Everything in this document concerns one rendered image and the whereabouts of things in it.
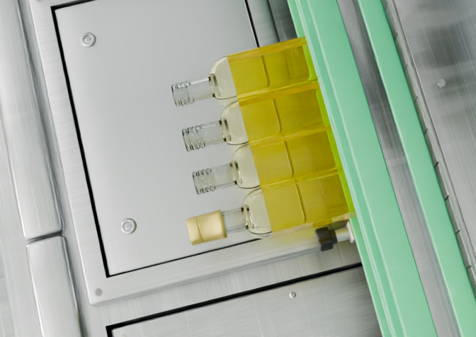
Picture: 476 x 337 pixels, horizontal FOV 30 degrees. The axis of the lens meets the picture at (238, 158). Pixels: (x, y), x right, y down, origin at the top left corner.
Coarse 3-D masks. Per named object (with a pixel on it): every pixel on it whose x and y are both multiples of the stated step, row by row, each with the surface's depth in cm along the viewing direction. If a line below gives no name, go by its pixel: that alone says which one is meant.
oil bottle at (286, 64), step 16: (256, 48) 110; (272, 48) 110; (288, 48) 110; (304, 48) 110; (224, 64) 110; (240, 64) 110; (256, 64) 110; (272, 64) 110; (288, 64) 109; (304, 64) 109; (224, 80) 109; (240, 80) 109; (256, 80) 109; (272, 80) 109; (288, 80) 109; (304, 80) 110; (224, 96) 110; (240, 96) 110
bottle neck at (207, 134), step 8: (192, 128) 110; (200, 128) 110; (208, 128) 110; (216, 128) 110; (184, 136) 110; (192, 136) 110; (200, 136) 110; (208, 136) 110; (216, 136) 110; (192, 144) 110; (200, 144) 110; (208, 144) 110
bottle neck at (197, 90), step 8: (192, 80) 111; (200, 80) 111; (208, 80) 111; (176, 88) 111; (184, 88) 111; (192, 88) 111; (200, 88) 111; (208, 88) 111; (176, 96) 111; (184, 96) 111; (192, 96) 111; (200, 96) 111; (208, 96) 111; (176, 104) 111; (184, 104) 112
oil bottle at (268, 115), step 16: (256, 96) 109; (272, 96) 109; (288, 96) 109; (304, 96) 109; (320, 96) 109; (224, 112) 109; (240, 112) 109; (256, 112) 109; (272, 112) 108; (288, 112) 108; (304, 112) 108; (320, 112) 108; (224, 128) 109; (240, 128) 108; (256, 128) 108; (272, 128) 108; (288, 128) 108; (304, 128) 108; (240, 144) 109
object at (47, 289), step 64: (0, 0) 131; (0, 64) 128; (0, 128) 128; (0, 192) 126; (64, 192) 125; (0, 256) 125; (64, 256) 121; (320, 256) 121; (0, 320) 123; (64, 320) 118; (128, 320) 120; (192, 320) 121; (256, 320) 121; (320, 320) 120
